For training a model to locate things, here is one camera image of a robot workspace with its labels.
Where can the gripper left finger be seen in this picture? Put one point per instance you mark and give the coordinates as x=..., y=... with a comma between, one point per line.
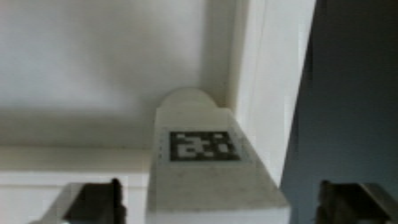
x=88, y=204

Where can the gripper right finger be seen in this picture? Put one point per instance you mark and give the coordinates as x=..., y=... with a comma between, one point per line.
x=357, y=203

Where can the white table leg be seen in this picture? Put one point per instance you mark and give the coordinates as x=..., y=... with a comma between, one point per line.
x=211, y=184

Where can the white square tabletop panel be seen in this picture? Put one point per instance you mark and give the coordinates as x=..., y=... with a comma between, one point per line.
x=97, y=56

